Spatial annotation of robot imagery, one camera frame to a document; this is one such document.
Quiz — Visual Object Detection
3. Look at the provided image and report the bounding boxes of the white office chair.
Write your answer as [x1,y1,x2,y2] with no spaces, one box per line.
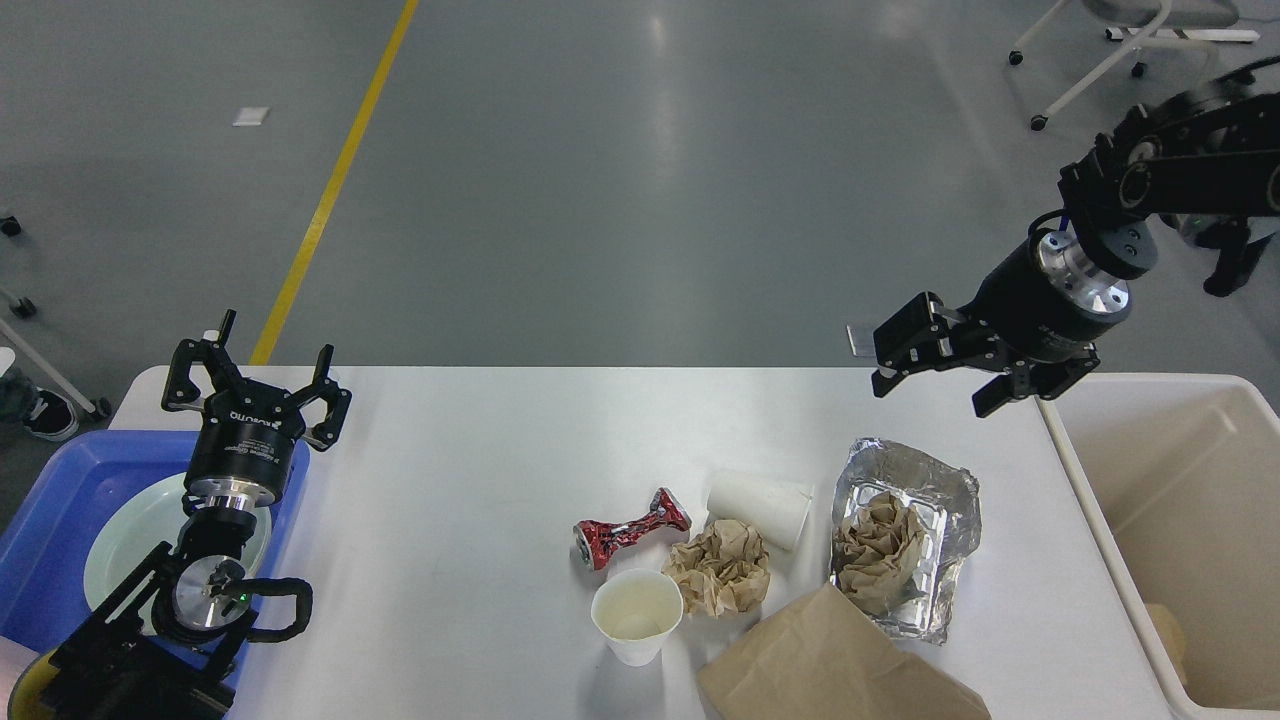
[1028,1,1260,132]

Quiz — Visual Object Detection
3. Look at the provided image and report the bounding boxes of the green plate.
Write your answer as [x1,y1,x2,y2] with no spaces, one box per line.
[83,471,273,638]

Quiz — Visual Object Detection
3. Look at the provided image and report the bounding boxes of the silver foil bag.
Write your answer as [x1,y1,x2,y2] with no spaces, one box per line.
[829,438,982,644]

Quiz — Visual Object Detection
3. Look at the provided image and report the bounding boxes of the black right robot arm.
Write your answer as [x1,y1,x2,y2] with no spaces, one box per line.
[870,56,1279,418]

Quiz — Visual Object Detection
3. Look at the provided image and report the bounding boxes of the white floor tag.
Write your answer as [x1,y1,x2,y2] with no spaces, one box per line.
[232,106,271,128]

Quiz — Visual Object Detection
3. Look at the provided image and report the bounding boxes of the blue plastic tray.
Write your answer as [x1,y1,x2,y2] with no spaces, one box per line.
[3,430,297,653]

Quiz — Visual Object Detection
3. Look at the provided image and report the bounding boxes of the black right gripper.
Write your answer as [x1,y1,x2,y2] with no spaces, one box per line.
[870,232,1130,418]

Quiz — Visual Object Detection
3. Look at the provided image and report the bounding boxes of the crumpled brown paper ball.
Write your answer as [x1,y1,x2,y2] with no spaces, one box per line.
[660,519,772,618]

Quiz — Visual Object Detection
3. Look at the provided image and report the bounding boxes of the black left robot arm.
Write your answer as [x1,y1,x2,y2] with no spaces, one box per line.
[33,310,352,719]

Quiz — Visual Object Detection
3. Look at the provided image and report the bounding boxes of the white paper cup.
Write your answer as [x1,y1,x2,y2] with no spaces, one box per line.
[707,470,815,551]
[590,569,684,667]

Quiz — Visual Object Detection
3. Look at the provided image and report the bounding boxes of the brown paper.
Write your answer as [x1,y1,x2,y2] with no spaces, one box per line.
[833,491,925,616]

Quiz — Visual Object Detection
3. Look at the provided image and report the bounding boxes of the pink mug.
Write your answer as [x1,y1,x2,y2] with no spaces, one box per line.
[0,637,40,719]

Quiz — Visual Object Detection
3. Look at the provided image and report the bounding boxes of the crushed red can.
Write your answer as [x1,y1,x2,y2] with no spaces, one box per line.
[572,487,692,571]

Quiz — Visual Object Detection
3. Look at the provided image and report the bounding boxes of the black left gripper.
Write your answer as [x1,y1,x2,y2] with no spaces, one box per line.
[161,309,353,512]

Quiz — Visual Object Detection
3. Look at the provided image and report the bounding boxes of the beige plastic bin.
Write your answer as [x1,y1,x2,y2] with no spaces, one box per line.
[1038,373,1279,719]

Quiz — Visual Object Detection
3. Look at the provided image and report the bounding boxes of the lying white paper cup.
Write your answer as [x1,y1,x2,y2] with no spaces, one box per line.
[707,470,815,551]

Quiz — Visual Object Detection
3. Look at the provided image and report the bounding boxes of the brown paper bag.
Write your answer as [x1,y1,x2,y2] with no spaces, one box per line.
[698,585,991,719]

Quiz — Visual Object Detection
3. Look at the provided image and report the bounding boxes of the floor outlet cover left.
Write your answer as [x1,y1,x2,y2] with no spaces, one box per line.
[846,324,878,360]

